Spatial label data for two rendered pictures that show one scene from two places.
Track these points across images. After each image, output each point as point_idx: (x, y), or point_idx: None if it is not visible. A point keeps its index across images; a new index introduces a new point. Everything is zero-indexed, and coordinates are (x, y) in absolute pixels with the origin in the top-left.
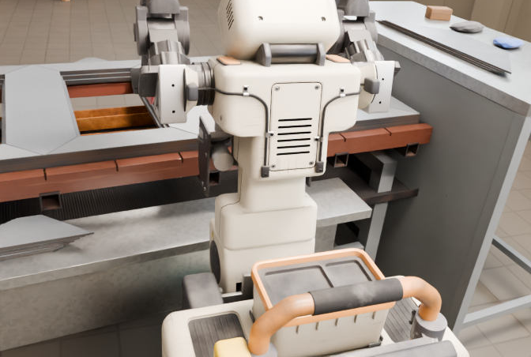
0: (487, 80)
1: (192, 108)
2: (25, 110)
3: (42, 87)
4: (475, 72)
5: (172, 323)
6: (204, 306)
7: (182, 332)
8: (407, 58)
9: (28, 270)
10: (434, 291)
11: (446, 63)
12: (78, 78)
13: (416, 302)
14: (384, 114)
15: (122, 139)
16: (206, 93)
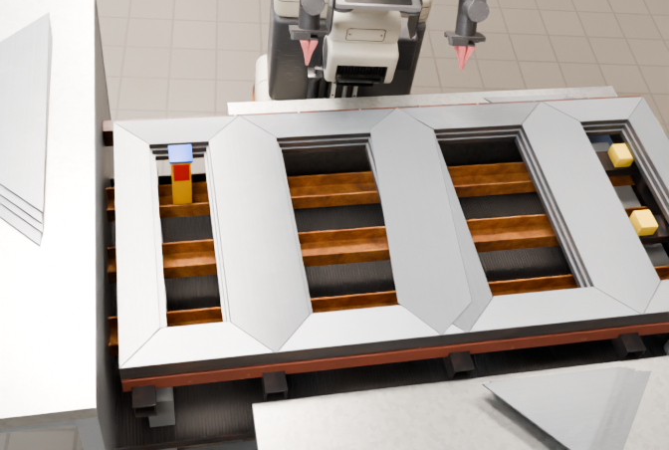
0: (82, 21)
1: (407, 163)
2: (589, 179)
3: (595, 235)
4: (75, 39)
5: None
6: (406, 18)
7: None
8: (96, 126)
9: (520, 93)
10: None
11: (90, 63)
12: None
13: None
14: (165, 125)
15: (478, 114)
16: None
